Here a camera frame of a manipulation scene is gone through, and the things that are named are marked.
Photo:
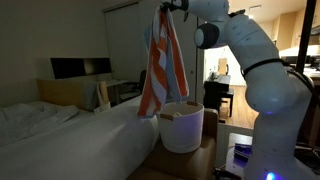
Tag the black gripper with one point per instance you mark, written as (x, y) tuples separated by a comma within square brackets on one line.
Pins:
[(178, 5)]

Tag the orange white striped towel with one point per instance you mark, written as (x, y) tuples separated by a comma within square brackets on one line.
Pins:
[(163, 66)]

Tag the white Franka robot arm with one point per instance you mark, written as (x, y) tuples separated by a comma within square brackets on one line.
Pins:
[(270, 76)]

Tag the white round fabric bag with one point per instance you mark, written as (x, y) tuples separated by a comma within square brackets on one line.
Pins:
[(183, 133)]

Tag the white closet door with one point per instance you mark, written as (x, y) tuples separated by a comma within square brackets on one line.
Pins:
[(126, 40)]

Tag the white desk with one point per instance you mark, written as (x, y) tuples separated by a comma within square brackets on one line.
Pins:
[(115, 83)]

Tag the black office chair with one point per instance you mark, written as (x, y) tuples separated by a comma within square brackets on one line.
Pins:
[(131, 95)]

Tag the dark dining table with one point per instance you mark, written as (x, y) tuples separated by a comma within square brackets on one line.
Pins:
[(216, 86)]

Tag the black monitor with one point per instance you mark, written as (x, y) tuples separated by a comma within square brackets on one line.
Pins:
[(66, 67)]

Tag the white kitchen counter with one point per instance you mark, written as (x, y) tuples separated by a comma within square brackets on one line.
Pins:
[(288, 51)]

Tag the wooden bed headboard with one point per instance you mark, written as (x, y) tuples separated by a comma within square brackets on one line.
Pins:
[(63, 93)]

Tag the black vertical pole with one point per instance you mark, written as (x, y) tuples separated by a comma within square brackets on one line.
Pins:
[(305, 33)]

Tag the dark side table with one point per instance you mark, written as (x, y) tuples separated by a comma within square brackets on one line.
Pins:
[(235, 140)]

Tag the purple lit control device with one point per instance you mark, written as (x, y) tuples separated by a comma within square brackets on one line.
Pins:
[(242, 153)]

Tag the white bed mattress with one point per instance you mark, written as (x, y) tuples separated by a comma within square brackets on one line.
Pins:
[(73, 146)]

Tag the crumpled white duvet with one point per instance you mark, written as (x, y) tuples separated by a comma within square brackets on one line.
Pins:
[(33, 116)]

